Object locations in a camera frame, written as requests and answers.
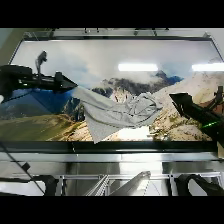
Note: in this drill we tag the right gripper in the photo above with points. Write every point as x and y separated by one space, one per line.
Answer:
188 105

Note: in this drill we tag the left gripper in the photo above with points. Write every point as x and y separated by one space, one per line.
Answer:
60 82

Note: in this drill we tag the grey T-shirt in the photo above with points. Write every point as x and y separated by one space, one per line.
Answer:
110 115

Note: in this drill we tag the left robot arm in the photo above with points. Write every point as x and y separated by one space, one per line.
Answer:
16 78

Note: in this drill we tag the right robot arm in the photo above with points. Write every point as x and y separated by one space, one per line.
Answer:
208 120

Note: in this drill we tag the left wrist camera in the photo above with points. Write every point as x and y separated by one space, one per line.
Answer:
41 57

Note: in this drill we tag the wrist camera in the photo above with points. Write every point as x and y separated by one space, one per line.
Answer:
41 57
219 95

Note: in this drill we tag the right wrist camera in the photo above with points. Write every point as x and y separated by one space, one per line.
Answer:
219 95

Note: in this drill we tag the silver frame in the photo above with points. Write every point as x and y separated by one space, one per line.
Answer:
100 158

